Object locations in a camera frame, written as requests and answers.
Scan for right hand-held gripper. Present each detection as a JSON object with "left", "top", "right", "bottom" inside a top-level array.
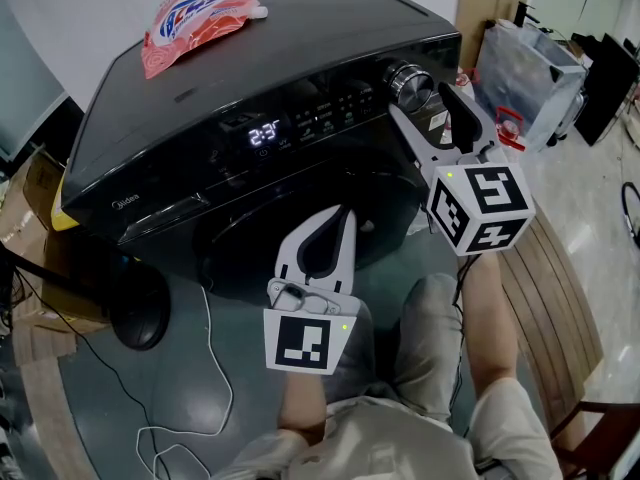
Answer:
[{"left": 387, "top": 81, "right": 536, "bottom": 257}]

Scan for person's grey trousers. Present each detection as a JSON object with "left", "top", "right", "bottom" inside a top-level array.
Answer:
[{"left": 324, "top": 273, "right": 469, "bottom": 424}]

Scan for wooden slatted platform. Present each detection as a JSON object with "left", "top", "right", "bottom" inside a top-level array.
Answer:
[{"left": 494, "top": 215, "right": 604, "bottom": 434}]

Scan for clear plastic storage bin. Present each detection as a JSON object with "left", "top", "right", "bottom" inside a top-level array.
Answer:
[{"left": 474, "top": 17, "right": 587, "bottom": 153}]

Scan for brown cardboard boxes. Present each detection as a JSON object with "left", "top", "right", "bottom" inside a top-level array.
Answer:
[{"left": 0, "top": 152, "right": 111, "bottom": 337}]

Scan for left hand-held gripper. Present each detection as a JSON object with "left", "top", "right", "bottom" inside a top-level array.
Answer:
[{"left": 263, "top": 205, "right": 361, "bottom": 375}]

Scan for silver suitcase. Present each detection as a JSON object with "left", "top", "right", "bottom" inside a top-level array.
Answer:
[{"left": 549, "top": 90, "right": 586, "bottom": 144}]

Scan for pink detergent pouch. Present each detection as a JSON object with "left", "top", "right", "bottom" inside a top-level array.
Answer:
[{"left": 140, "top": 0, "right": 269, "bottom": 80}]

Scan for upright cardboard sheet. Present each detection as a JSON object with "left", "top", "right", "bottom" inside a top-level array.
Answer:
[{"left": 454, "top": 0, "right": 529, "bottom": 72}]

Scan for white cable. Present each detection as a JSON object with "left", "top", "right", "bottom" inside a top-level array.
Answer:
[{"left": 135, "top": 285, "right": 235, "bottom": 480}]

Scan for person's white shirt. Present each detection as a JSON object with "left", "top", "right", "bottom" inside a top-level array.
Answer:
[{"left": 209, "top": 377, "right": 564, "bottom": 480}]

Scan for black floor cable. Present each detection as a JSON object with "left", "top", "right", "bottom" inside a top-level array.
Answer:
[{"left": 14, "top": 267, "right": 174, "bottom": 480}]

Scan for silver metal control knob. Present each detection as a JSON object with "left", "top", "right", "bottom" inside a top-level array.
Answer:
[{"left": 382, "top": 60, "right": 435, "bottom": 114}]

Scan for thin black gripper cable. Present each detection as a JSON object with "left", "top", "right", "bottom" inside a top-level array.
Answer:
[{"left": 447, "top": 255, "right": 476, "bottom": 439}]

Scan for person's right forearm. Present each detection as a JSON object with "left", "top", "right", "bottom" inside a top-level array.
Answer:
[{"left": 459, "top": 252, "right": 521, "bottom": 399}]

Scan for black hoop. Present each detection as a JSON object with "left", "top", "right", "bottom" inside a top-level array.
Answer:
[{"left": 621, "top": 181, "right": 640, "bottom": 249}]

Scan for brown wooden stool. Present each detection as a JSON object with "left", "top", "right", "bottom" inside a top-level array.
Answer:
[{"left": 549, "top": 400, "right": 640, "bottom": 480}]

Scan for black washing machine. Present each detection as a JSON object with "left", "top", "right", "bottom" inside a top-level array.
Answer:
[{"left": 60, "top": 0, "right": 462, "bottom": 304}]

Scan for black standing fan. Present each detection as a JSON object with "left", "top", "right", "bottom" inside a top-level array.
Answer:
[{"left": 0, "top": 242, "right": 172, "bottom": 352}]

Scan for black cabinet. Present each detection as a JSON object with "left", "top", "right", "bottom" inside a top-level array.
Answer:
[{"left": 573, "top": 31, "right": 640, "bottom": 147}]

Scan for yellow lidded black bin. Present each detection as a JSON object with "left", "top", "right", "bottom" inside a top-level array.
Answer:
[{"left": 52, "top": 172, "right": 81, "bottom": 232}]

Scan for person's left forearm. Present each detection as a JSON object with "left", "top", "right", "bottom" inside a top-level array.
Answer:
[{"left": 277, "top": 372, "right": 329, "bottom": 444}]

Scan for teal glass panel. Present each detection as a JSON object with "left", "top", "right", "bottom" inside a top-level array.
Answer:
[{"left": 0, "top": 0, "right": 69, "bottom": 164}]

